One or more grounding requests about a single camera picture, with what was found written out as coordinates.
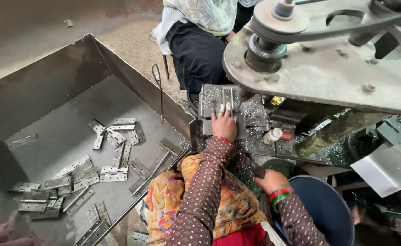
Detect red thread bracelet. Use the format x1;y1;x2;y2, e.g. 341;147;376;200
211;136;235;147

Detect colourful patterned scarf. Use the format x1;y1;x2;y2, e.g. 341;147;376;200
140;151;267;245

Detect metal stool leg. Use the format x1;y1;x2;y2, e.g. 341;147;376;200
162;54;170;81

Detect grey drilling machine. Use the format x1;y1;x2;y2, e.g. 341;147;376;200
187;0;401;199

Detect red and green bangles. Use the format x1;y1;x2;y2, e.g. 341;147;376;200
269;186;294;210

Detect bent wire hook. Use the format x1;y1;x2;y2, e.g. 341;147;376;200
152;64;164;126

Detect lone steel hinge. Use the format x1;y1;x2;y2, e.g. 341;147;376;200
129;231;150;246

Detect large sheet metal bin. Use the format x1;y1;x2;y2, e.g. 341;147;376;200
0;33;197;246

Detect white bottle with red cap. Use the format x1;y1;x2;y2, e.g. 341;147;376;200
263;128;294;145

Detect person's left hand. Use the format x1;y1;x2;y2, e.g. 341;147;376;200
211;102;238;141

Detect bent shiny metal sheet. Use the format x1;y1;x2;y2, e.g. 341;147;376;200
350;145;401;199

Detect pile of steel hinges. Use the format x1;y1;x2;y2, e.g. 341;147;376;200
8;117;184;246

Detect black drive belt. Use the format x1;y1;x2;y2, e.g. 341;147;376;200
251;6;401;46

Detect blue plastic bucket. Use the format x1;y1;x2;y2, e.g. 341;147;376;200
274;175;356;246

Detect person's right hand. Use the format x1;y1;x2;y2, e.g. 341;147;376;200
253;169;292;196

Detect metal jig plate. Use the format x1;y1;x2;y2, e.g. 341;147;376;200
198;84;270;140

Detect black machine lever handle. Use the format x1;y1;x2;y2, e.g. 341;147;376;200
243;156;267;180

